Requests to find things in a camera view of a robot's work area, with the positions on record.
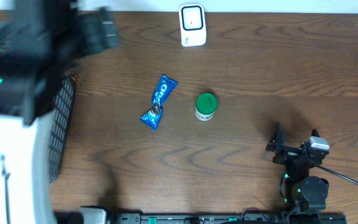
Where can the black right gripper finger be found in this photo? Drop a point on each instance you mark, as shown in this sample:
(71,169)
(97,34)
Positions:
(315,133)
(276,142)

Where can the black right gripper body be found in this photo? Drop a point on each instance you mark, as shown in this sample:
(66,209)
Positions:
(288,154)

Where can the green lid white jar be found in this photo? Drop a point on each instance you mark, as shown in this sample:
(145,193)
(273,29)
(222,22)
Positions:
(206,106)

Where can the blue Oreo cookie pack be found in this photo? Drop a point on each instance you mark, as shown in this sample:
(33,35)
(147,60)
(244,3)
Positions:
(162,91)

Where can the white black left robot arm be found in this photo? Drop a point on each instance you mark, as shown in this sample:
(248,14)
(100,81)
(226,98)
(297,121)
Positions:
(37,47)

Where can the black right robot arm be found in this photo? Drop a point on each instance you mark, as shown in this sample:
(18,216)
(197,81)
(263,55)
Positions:
(303,193)

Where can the white barcode scanner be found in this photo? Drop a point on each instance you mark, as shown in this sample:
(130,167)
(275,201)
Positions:
(192,25)

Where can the grey plastic mesh basket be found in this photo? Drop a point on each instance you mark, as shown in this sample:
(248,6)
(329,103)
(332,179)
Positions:
(63,105)

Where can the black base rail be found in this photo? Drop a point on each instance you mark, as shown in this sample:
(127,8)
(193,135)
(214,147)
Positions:
(136,218)

